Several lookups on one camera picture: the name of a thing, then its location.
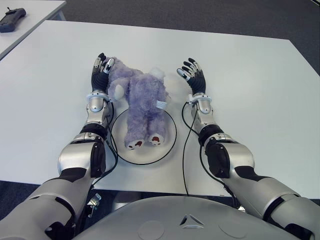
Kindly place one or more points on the black handheld controller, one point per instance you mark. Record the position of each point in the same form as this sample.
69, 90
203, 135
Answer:
11, 21

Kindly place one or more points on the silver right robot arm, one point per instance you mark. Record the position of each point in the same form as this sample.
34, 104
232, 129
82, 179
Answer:
240, 155

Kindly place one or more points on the white plate with black rim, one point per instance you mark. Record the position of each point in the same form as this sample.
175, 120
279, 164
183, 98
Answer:
147, 156

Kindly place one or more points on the grey table leg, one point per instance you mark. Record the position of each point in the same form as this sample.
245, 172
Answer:
127, 200

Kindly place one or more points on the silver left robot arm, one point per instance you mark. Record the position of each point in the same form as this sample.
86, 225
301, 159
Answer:
75, 155

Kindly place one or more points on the purple plush teddy bear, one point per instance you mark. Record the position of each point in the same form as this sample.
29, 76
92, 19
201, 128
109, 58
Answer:
145, 100

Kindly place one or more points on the metal table clamp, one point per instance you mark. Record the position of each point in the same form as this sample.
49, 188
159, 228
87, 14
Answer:
95, 201

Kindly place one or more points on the white neighbouring table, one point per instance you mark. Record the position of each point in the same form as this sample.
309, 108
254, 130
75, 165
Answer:
37, 15

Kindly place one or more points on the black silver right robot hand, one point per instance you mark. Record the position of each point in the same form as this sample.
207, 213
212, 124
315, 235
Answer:
198, 83

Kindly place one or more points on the grey robot torso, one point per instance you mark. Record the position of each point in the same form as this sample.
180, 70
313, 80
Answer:
175, 220

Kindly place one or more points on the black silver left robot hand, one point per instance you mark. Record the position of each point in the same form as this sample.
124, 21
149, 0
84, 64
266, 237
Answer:
99, 80

